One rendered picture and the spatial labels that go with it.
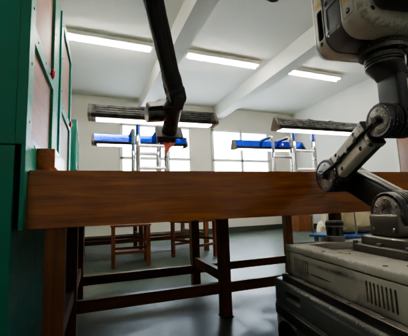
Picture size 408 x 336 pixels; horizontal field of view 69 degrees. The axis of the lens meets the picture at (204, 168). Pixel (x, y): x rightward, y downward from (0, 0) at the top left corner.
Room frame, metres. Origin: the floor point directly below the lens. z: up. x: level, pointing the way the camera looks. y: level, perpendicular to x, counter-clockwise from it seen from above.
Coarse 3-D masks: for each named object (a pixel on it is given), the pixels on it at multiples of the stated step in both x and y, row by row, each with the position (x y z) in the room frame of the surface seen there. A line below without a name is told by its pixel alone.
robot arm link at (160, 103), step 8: (176, 96) 0.95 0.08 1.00; (152, 104) 0.98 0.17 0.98; (160, 104) 0.98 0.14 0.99; (168, 104) 0.99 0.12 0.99; (176, 104) 0.96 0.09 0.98; (144, 112) 1.02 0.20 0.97; (152, 112) 0.98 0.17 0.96; (160, 112) 0.99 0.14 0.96; (152, 120) 0.99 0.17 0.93; (160, 120) 1.01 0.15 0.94
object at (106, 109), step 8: (88, 104) 1.28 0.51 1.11; (96, 104) 1.29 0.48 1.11; (88, 112) 1.25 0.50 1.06; (96, 112) 1.27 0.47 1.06; (104, 112) 1.28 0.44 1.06; (112, 112) 1.29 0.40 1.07; (120, 112) 1.31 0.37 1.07; (128, 112) 1.32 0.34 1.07; (136, 112) 1.33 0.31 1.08; (184, 112) 1.42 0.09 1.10; (192, 112) 1.44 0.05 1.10; (200, 112) 1.46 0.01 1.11; (208, 112) 1.48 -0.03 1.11; (88, 120) 1.32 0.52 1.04; (144, 120) 1.34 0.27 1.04; (184, 120) 1.40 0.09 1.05; (192, 120) 1.41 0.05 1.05; (200, 120) 1.42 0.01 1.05; (208, 120) 1.44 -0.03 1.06; (216, 120) 1.46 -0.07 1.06
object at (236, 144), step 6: (234, 144) 2.11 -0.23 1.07; (240, 144) 2.13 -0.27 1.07; (246, 144) 2.14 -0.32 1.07; (252, 144) 2.16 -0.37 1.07; (258, 144) 2.18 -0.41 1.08; (264, 144) 2.20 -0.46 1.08; (270, 144) 2.22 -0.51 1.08; (276, 144) 2.24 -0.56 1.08; (282, 144) 2.25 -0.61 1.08; (288, 144) 2.28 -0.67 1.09; (300, 144) 2.32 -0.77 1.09
